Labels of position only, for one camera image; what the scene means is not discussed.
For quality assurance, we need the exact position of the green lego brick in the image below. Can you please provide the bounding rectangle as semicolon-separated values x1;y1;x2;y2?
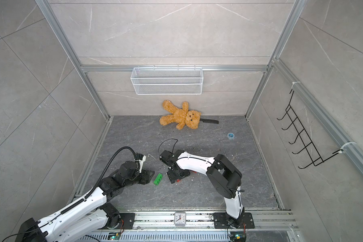
153;173;163;186

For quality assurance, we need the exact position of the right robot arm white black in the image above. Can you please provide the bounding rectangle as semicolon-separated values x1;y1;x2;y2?
159;150;245;228

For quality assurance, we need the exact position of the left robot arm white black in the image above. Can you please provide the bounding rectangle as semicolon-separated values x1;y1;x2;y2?
15;161;155;242

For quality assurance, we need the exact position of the small white desk clock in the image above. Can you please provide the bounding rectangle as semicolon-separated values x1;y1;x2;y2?
174;211;187;227

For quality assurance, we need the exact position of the brown teddy bear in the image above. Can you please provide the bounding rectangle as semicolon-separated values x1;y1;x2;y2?
159;100;201;130

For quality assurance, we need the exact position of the black comb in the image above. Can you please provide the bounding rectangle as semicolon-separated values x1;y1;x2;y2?
200;119;219;124

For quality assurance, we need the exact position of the blue tape roll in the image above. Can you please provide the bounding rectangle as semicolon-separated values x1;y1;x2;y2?
227;133;235;140

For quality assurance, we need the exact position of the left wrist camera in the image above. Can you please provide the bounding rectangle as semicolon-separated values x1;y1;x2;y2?
137;153;146;173

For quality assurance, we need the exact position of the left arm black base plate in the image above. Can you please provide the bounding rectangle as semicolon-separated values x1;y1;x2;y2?
106;213;136;229

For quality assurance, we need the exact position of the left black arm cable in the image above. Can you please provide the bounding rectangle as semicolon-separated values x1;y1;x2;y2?
90;146;138;197

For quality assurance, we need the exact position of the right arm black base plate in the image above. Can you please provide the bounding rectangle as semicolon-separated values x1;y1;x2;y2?
212;212;255;229

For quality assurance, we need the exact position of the white wire mesh basket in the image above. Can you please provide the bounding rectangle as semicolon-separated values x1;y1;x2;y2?
131;67;204;95

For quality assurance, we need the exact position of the black wire hook rack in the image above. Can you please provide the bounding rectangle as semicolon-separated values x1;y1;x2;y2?
277;89;343;169

